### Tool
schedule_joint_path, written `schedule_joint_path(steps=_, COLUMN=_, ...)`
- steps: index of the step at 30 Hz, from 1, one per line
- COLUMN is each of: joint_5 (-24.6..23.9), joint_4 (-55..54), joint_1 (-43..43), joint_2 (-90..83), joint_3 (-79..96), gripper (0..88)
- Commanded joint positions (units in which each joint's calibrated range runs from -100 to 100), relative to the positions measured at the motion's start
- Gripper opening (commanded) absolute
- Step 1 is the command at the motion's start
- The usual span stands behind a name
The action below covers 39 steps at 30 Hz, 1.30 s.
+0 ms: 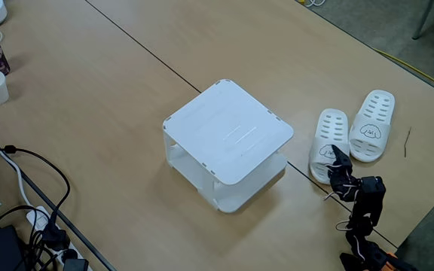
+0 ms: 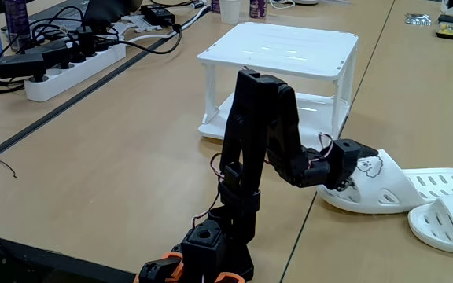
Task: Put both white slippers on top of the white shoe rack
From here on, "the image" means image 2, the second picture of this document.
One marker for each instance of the white slipper with dog print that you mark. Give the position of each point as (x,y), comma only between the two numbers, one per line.
(446,232)
(387,188)

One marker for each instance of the white two-tier shoe rack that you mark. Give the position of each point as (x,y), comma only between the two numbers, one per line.
(289,51)

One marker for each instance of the orange and black clamp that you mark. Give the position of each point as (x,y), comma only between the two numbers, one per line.
(230,278)
(152,271)

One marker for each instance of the white paper cup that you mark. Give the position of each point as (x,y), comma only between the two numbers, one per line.
(230,12)

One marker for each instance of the black power brick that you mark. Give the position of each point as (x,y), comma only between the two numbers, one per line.
(157,14)

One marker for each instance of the white power strip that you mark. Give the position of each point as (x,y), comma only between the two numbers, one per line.
(73,74)

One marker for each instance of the black plug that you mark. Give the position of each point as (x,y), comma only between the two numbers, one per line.
(86,41)

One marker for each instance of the black power adapter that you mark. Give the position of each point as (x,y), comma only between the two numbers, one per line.
(49,51)
(20,65)

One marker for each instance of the tall purple drink can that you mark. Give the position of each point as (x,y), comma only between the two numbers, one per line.
(17,23)

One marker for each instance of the white printed bracket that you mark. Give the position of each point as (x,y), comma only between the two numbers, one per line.
(121,28)
(142,23)

